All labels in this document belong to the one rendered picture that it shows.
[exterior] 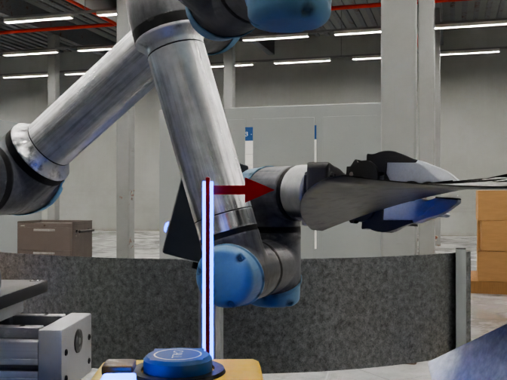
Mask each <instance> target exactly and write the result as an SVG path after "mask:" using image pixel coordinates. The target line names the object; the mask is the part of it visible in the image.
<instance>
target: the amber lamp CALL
mask: <svg viewBox="0 0 507 380"><path fill-rule="evenodd" d="M136 366H137V361H136V360H135V359H108V360H106V362H105V363H104V364H103V366H102V368H101V373H102V375H104V374H106V373H132V372H134V370H135V368H136Z"/></svg>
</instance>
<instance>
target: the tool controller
mask: <svg viewBox="0 0 507 380"><path fill-rule="evenodd" d="M239 164H240V167H241V172H244V171H246V170H248V166H247V165H246V164H242V163H239ZM162 252H163V253H164V254H167V255H170V256H175V257H178V258H181V259H186V260H189V261H192V267H191V268H194V269H197V267H198V263H199V261H200V259H201V257H202V250H201V245H200V242H199V239H198V234H197V231H196V228H195V223H194V220H193V218H192V213H191V210H190V207H189V202H188V199H187V196H186V191H185V189H184V185H183V181H182V178H181V181H180V186H179V189H178V192H177V197H176V200H175V203H174V208H173V211H172V214H171V220H170V224H169V226H168V230H167V234H166V238H165V241H164V246H163V249H162Z"/></svg>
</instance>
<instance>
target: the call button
mask: <svg viewBox="0 0 507 380"><path fill-rule="evenodd" d="M209 372H212V356H211V355H210V354H209V353H208V352H206V351H205V350H204V348H155V350H154V351H152V352H150V353H148V354H147V355H146V356H145V357H144V358H143V373H144V374H147V375H150V376H155V377H161V378H187V377H194V376H199V375H204V374H207V373H209Z"/></svg>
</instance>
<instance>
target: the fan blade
mask: <svg viewBox="0 0 507 380"><path fill-rule="evenodd" d="M464 189H507V173H506V174H503V175H498V176H492V177H489V178H486V179H467V180H459V181H453V180H449V181H442V182H430V183H418V182H400V181H392V180H384V179H371V178H365V177H359V176H348V175H339V176H332V177H328V178H326V179H323V180H321V181H320V182H317V183H316V184H314V185H313V186H312V187H311V188H310V189H309V190H307V192H306V193H305V194H304V195H303V197H302V199H301V202H300V213H301V216H302V218H303V220H304V222H305V223H306V224H307V226H308V227H309V228H310V229H311V230H316V231H323V230H326V229H328V228H331V227H334V226H335V225H339V224H341V223H344V222H347V221H349V220H352V219H355V218H358V217H360V216H364V215H367V214H369V213H373V212H376V211H378V210H383V209H385V208H388V207H393V206H396V205H399V204H403V203H407V202H409V201H415V200H418V199H421V198H427V197H431V196H435V195H441V194H444V193H448V192H456V191H460V190H464Z"/></svg>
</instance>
